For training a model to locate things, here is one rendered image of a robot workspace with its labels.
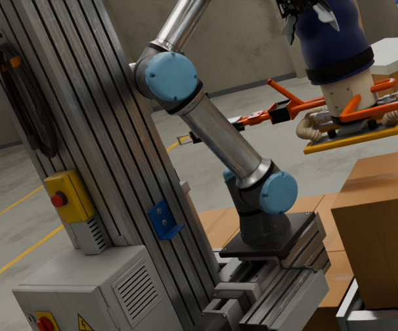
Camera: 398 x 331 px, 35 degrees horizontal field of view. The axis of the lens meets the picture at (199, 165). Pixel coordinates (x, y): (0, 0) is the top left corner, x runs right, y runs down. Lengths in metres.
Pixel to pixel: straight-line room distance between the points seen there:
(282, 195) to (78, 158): 0.54
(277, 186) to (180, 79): 0.38
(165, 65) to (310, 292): 0.71
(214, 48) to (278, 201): 8.10
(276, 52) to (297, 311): 7.65
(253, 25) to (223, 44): 0.61
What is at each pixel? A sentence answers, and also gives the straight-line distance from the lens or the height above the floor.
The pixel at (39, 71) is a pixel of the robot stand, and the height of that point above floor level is 1.73.
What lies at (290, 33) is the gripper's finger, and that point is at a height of 1.56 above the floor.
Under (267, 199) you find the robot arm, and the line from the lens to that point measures 1.65.
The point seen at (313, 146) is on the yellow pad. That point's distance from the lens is 2.18.
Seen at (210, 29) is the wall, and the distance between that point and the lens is 9.64.
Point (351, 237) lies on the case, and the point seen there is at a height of 0.83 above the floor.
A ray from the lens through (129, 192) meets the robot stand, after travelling 1.67.
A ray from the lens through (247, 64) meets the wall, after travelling 9.49.
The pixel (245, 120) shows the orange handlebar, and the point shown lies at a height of 1.25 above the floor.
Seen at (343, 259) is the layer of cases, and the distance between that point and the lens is 2.68.
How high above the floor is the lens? 1.79
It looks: 15 degrees down
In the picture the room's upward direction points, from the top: 22 degrees counter-clockwise
